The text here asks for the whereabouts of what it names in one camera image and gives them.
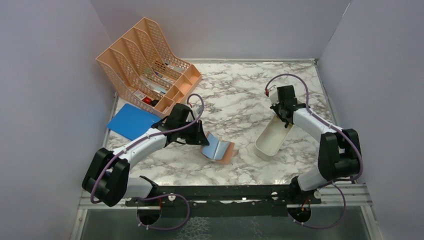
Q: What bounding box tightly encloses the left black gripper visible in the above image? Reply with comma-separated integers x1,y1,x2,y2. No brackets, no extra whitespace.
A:
178,119,210,146

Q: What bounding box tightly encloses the brown leather card holder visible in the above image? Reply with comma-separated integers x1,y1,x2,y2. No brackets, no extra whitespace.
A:
200,131,239,165

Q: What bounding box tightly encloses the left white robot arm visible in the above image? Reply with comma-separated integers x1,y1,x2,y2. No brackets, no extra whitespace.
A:
81,103,209,207

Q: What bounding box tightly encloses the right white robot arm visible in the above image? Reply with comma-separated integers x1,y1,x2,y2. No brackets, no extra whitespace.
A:
265,85,362,204

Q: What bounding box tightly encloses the white plastic tray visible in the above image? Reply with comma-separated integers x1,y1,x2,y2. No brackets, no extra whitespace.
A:
253,113,294,161

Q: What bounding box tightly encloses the red item in organizer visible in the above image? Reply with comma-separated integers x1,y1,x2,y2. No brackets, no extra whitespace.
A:
142,96,159,107

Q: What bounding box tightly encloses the blue folder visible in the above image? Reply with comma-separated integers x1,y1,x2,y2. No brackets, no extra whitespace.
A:
106,103,161,141

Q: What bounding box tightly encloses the peach plastic file organizer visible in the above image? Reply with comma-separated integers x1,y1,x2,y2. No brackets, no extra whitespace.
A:
96,17,202,118

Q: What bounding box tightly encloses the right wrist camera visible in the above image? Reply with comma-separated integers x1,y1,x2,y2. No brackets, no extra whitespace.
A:
268,88,279,106

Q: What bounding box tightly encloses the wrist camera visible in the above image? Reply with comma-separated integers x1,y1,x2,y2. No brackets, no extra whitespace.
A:
268,88,279,106
187,105,202,122

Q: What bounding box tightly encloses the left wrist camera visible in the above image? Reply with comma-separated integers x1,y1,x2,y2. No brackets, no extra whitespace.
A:
187,105,202,122

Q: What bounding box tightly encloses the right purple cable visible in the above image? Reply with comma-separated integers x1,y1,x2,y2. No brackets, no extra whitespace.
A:
264,73,365,181

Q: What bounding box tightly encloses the purple cable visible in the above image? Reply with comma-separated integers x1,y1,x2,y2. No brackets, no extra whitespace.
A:
90,93,205,205
264,73,365,181

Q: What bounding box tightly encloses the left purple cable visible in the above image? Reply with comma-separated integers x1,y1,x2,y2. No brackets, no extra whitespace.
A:
90,93,205,205

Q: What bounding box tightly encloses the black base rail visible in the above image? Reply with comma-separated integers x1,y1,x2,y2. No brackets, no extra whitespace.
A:
125,184,321,218

